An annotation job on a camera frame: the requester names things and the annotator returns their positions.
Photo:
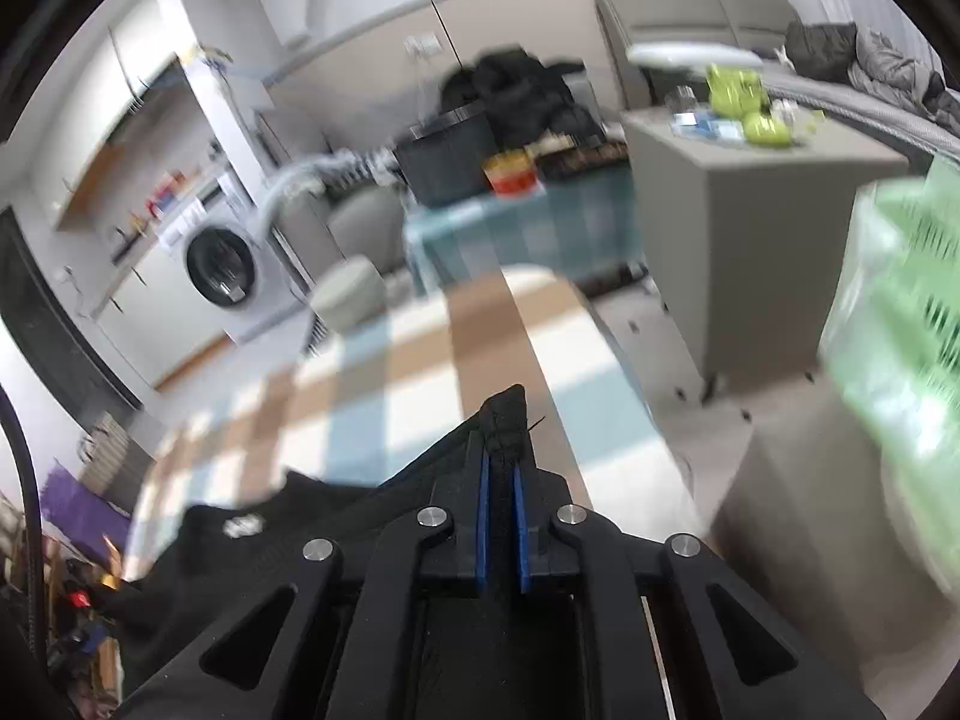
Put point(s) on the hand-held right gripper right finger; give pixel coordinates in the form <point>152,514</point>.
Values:
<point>520,532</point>

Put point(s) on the pile of black clothes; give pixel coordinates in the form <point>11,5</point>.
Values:
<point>517,90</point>

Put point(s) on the checkered table cloth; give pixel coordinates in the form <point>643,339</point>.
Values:
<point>480,337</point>

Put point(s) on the white wall cabinet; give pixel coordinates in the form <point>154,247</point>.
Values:
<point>97,142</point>

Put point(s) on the pile of grey clothes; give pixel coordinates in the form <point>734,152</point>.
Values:
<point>892,67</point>

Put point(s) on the black door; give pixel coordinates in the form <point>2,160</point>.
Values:
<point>52,330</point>

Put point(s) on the white round stool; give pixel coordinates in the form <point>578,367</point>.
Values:
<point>349,292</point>

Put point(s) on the purple bag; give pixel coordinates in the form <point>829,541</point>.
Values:
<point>75,502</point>

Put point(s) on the black sweater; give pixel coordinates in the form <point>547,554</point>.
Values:
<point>315,502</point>

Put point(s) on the beige wall cupboard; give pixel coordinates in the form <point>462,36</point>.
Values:
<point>360,60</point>

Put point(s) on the green plastic basket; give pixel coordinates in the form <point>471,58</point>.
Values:
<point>900,292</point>

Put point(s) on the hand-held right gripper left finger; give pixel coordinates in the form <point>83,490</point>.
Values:
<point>482,532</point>

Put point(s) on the tall grey cabinet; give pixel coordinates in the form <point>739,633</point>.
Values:
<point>765,255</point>

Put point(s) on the white flat board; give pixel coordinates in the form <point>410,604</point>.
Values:
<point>690,54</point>

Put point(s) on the teal checked tablecloth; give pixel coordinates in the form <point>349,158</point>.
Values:
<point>525,232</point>

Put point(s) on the metal shoe rack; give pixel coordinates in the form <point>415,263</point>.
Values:
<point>82,600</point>

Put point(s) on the white base cabinet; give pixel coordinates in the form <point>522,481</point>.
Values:
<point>165,322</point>

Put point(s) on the red box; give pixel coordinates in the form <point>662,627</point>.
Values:
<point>514,181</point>

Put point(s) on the low grey cabinet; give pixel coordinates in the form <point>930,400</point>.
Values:
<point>810,540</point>

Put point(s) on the white washing machine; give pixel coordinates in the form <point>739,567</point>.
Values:
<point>259,315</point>

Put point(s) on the grey armchair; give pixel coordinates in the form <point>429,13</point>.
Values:
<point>367,225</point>

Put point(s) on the striped woven basket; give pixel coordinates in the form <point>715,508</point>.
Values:
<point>116,465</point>

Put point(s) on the black storage box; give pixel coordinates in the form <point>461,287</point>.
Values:
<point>446,161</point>

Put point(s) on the lime green bag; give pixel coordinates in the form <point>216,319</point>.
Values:
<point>735,90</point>

